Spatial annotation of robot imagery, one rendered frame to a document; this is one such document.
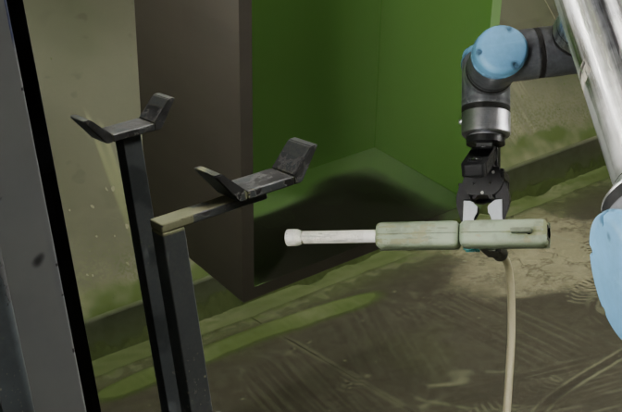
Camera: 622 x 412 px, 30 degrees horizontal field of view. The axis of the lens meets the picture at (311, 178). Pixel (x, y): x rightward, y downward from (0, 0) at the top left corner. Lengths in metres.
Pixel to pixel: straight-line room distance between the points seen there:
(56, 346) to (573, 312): 1.78
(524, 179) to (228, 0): 1.89
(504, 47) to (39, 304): 1.01
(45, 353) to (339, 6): 1.30
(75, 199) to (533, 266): 1.22
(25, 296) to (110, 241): 1.62
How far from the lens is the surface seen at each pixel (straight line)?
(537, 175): 3.66
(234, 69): 1.92
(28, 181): 1.31
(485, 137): 2.13
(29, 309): 1.35
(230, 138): 1.99
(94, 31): 3.17
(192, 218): 0.73
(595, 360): 2.72
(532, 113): 3.71
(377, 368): 2.73
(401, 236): 2.09
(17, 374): 0.80
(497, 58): 2.03
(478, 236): 2.06
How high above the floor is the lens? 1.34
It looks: 19 degrees down
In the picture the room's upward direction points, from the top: 7 degrees counter-clockwise
